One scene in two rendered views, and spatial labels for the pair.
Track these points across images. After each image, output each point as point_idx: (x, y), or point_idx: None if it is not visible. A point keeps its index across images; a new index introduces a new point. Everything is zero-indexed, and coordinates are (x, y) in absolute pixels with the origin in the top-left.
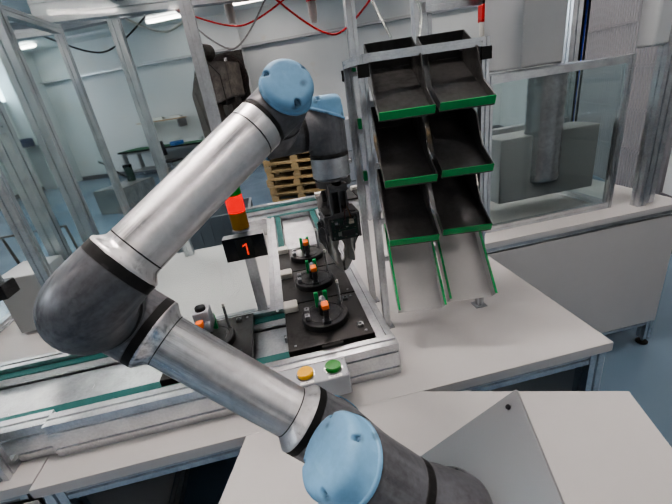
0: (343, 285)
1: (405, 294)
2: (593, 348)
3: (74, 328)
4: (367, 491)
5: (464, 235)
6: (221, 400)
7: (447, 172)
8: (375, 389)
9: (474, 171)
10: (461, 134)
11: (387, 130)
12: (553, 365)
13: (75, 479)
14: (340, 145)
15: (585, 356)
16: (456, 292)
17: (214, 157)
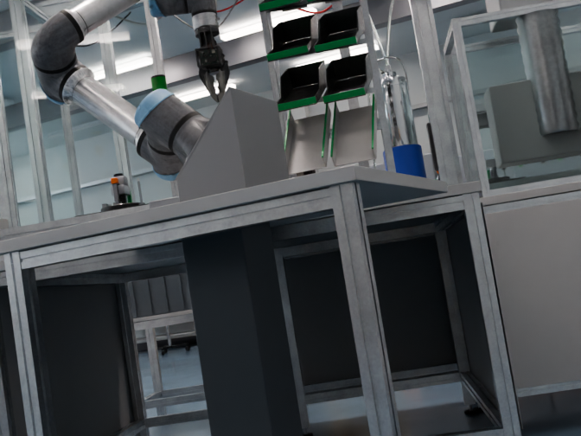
0: None
1: (296, 162)
2: (458, 185)
3: (47, 40)
4: (157, 101)
5: (366, 121)
6: (105, 112)
7: (318, 47)
8: None
9: (341, 44)
10: (354, 33)
11: (296, 41)
12: (418, 201)
13: (0, 261)
14: (207, 4)
15: (451, 194)
16: (344, 159)
17: None
